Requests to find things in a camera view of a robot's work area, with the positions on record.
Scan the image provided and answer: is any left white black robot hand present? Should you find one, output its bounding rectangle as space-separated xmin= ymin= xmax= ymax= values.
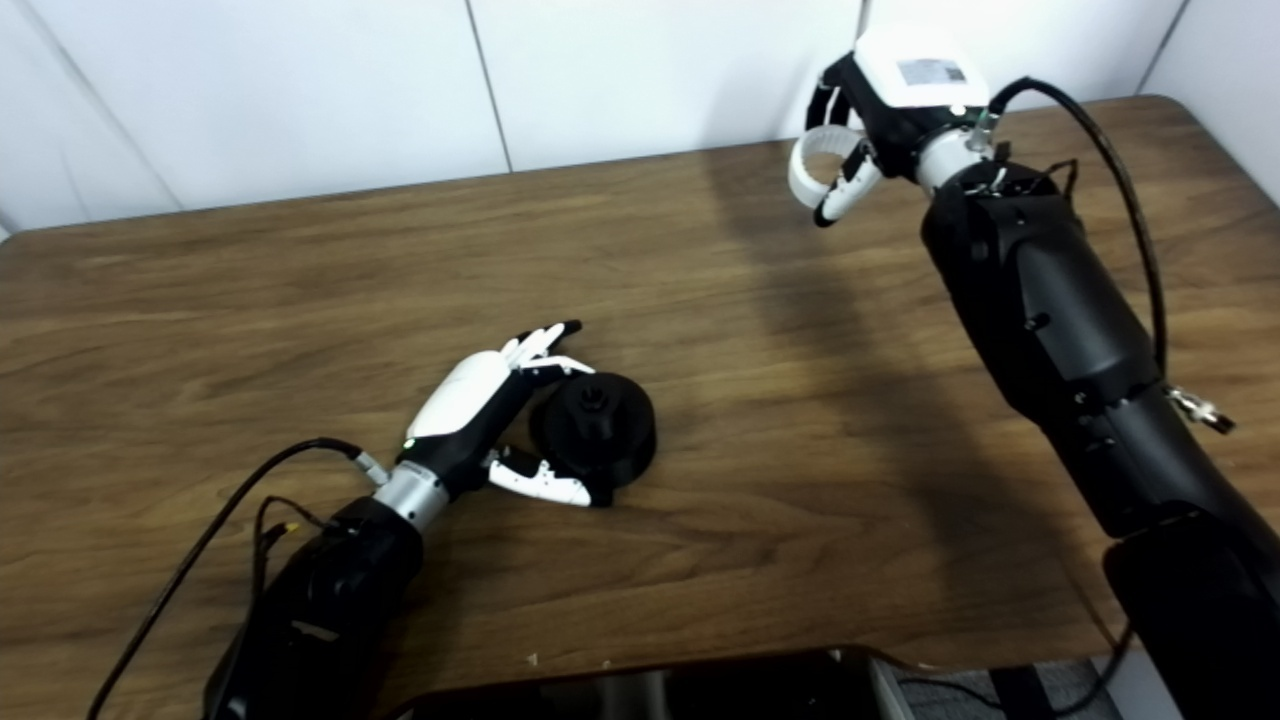
xmin=400 ymin=320 xmax=616 ymax=509

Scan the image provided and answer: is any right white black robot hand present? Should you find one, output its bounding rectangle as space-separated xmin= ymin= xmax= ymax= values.
xmin=805 ymin=22 xmax=996 ymax=229

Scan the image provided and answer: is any white toothed plastic ring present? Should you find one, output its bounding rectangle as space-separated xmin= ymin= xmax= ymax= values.
xmin=787 ymin=125 xmax=871 ymax=211

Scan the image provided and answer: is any round black plastic part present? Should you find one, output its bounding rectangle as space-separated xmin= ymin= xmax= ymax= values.
xmin=528 ymin=372 xmax=659 ymax=491

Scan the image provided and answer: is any glossy black robot torso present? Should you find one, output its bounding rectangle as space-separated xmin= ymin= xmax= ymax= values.
xmin=385 ymin=645 xmax=916 ymax=720

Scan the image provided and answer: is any flat black floor bar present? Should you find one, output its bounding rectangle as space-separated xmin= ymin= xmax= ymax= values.
xmin=985 ymin=662 xmax=1046 ymax=720

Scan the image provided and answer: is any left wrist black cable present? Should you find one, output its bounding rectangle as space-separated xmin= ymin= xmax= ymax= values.
xmin=85 ymin=437 xmax=391 ymax=720

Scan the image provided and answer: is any thin wire on right arm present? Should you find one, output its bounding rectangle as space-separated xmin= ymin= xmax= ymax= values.
xmin=1000 ymin=155 xmax=1081 ymax=201

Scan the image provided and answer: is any thin wire on arm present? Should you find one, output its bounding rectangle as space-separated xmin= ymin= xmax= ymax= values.
xmin=250 ymin=495 xmax=331 ymax=591
xmin=1000 ymin=155 xmax=1081 ymax=201

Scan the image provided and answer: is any thin wire on left arm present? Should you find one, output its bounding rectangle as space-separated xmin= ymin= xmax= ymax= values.
xmin=250 ymin=495 xmax=331 ymax=591

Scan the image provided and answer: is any black floor cable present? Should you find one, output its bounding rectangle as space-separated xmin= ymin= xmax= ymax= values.
xmin=895 ymin=620 xmax=1136 ymax=716

